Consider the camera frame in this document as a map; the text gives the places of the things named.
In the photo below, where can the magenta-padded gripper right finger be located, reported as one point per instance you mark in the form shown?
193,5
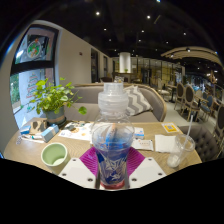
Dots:
148,172

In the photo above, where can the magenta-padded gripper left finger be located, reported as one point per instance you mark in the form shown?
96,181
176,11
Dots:
76,172

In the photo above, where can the clear blue-label drink bottle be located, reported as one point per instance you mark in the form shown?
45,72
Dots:
112,143

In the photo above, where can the pale green mug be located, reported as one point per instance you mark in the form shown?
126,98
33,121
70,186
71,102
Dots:
55,156

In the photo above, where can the white printed card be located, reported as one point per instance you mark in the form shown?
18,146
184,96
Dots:
143,144

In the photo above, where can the white paper napkin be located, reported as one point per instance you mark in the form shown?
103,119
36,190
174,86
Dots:
165,143

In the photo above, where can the blue and white card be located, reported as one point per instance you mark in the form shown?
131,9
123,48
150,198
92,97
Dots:
139,132

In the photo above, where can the yellow square card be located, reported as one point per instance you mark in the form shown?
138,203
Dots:
170,128

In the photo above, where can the small white packet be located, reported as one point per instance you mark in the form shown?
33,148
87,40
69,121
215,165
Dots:
31,137

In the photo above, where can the brown paper bag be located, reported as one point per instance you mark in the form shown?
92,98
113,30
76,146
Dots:
38,126

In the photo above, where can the grey tufted armchair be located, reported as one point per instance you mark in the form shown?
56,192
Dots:
201,141

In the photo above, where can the grey chevron cushion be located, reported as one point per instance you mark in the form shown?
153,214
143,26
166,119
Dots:
138,101

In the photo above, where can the curved grey sofa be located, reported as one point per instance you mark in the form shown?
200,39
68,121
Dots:
86,93

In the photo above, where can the green potted plant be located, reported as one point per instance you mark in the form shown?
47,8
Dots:
50,96

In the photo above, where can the group of dining chairs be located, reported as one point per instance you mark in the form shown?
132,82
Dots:
189,96

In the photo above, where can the white round column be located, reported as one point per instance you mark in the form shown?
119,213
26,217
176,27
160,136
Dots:
125,62

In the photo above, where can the curved wooden ceiling canopy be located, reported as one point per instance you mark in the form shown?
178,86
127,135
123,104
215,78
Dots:
193,52

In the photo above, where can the dark-framed decorated window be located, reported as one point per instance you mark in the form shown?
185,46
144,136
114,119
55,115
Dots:
33,43

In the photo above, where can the group of ceiling spotlights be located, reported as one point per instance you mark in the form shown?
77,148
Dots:
97,13

